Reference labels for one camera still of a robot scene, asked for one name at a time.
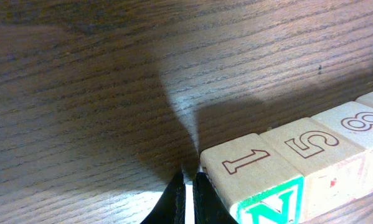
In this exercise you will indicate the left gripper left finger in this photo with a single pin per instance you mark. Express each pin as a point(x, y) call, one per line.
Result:
point(170, 208)

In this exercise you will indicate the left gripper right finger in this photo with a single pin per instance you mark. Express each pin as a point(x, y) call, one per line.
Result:
point(208, 208)

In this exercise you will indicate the green N block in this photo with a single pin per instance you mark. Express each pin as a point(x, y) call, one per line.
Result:
point(255, 183)

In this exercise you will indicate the red E block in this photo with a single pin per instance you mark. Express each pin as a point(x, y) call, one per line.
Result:
point(332, 165)

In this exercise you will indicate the red U block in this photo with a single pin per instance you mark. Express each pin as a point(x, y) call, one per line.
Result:
point(354, 121)

